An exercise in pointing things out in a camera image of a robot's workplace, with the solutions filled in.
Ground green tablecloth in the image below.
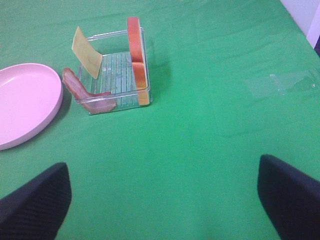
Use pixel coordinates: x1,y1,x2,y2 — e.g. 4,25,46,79
0,0,320,240

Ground right bread slice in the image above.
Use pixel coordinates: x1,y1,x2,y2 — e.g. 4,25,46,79
127,16,150,106

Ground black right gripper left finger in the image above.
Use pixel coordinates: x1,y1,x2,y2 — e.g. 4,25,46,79
0,162,72,240

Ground clear right plastic container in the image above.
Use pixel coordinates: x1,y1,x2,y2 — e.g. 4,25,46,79
75,30,153,115

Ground yellow cheese slice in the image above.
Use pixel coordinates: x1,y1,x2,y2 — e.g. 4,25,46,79
71,26,103,79

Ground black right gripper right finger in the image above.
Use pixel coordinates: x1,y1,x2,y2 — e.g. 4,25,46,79
257,154,320,240

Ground pink round plate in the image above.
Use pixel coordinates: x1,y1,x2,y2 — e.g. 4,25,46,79
0,63,63,150

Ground bacon strip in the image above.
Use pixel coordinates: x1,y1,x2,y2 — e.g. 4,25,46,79
62,67,117,114

